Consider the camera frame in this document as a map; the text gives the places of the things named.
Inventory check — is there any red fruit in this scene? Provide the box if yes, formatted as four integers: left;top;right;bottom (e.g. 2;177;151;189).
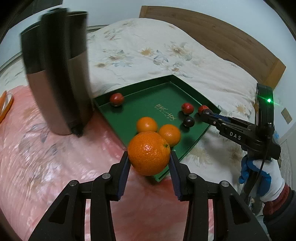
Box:
109;93;125;106
198;105;209;114
181;102;194;115

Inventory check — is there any floral bed quilt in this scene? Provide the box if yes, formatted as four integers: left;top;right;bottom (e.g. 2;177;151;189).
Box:
0;17;258;204

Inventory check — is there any orange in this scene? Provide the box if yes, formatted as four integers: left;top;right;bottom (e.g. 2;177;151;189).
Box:
127;132;171;176
159;124;181;147
136;116;158;133

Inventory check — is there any wooden headboard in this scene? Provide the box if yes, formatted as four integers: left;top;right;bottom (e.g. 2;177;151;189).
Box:
139;6;286;88

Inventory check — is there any black and copper kettle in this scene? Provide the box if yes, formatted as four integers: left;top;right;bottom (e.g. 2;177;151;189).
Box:
20;8;94;137

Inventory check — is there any green shallow box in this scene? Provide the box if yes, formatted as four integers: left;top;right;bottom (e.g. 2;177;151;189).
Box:
93;74;222;183

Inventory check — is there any pink plastic sheet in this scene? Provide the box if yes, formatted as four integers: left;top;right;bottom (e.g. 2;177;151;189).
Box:
1;86;188;240

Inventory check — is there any white blue gloved hand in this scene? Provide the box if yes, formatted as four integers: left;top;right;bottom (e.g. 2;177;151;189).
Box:
239;155;285;203

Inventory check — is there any dark plum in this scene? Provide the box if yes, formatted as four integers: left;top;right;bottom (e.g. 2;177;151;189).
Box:
183;116;195;128

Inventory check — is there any orange oval dish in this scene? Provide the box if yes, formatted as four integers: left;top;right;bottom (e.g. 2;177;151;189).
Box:
0;91;14;123

